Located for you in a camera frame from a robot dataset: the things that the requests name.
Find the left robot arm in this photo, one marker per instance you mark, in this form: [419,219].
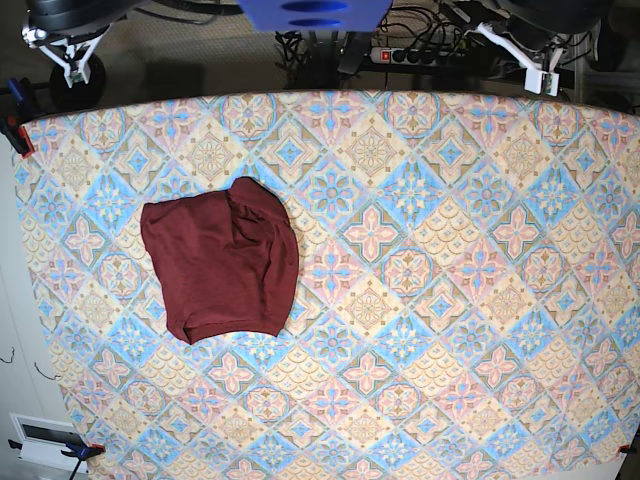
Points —
[562,17]

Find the dark red t-shirt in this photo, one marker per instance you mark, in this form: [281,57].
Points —
[227,261]

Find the patterned tablecloth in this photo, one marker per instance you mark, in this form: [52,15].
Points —
[467,308]

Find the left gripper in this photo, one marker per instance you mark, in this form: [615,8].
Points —
[536,50]

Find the orange clamp lower right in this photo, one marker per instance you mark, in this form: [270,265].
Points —
[627,449]

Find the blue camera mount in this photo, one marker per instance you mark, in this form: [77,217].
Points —
[331,15]

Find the white power strip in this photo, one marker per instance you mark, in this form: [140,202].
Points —
[409,57]

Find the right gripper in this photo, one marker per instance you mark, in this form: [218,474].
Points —
[71,52]

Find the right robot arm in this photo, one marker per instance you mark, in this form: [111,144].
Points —
[69,31]

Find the blue clamp lower left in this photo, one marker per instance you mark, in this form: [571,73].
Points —
[75,452]

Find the white wall outlet box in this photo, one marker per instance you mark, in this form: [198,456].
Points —
[42,441]

